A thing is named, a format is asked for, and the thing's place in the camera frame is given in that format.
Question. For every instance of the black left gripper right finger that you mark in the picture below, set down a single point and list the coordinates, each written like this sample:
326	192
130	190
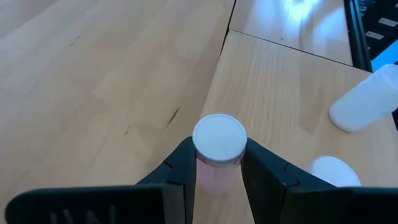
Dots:
311	205

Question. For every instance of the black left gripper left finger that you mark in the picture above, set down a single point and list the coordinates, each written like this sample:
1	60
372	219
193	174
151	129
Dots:
124	202

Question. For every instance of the pink medicine bottle white cap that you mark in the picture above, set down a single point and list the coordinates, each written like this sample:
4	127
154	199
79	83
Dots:
219	137
334	171

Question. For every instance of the clear medicine bottle white cap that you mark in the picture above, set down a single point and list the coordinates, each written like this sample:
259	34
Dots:
363	102

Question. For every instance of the brown cardboard box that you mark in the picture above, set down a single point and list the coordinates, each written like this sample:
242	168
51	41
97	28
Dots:
273	93

